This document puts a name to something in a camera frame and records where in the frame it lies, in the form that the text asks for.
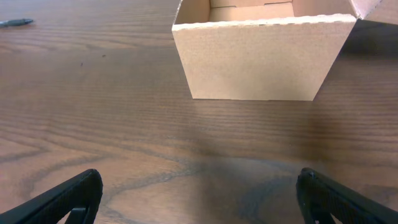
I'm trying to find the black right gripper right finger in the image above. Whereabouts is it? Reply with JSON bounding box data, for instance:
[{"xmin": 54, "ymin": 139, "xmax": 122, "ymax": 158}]
[{"xmin": 296, "ymin": 167, "xmax": 397, "ymax": 224}]

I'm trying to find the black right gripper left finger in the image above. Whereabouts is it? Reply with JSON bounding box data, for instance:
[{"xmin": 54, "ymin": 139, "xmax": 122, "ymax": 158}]
[{"xmin": 1, "ymin": 169, "xmax": 103, "ymax": 224}]

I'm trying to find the open cardboard box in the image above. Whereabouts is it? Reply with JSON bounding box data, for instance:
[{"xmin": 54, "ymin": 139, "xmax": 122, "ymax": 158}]
[{"xmin": 172, "ymin": 0, "xmax": 397, "ymax": 101}]

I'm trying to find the black ballpoint pen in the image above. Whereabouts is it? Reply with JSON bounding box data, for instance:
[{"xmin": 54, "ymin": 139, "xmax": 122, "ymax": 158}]
[{"xmin": 0, "ymin": 19, "xmax": 34, "ymax": 28}]

